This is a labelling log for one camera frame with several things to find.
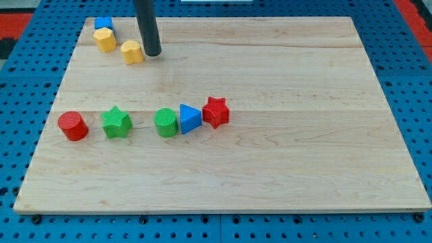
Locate yellow heart block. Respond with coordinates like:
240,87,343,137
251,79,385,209
120,40,145,65

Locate blue triangle block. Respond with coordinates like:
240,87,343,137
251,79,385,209
180,104,203,134

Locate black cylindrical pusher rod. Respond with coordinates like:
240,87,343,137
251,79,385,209
133,0,162,57

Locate light wooden board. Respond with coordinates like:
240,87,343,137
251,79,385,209
14,17,431,215

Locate red cylinder block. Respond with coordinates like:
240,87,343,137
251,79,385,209
57,111,88,141

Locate yellow hexagon block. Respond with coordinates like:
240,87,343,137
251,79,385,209
93,27,117,53

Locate blue cube block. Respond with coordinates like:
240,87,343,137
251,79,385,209
94,16,115,33

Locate green cylinder block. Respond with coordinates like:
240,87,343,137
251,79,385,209
153,108,178,138

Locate green star block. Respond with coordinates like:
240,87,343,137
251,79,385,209
101,106,132,139

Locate red star block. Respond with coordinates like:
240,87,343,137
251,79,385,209
202,97,230,129

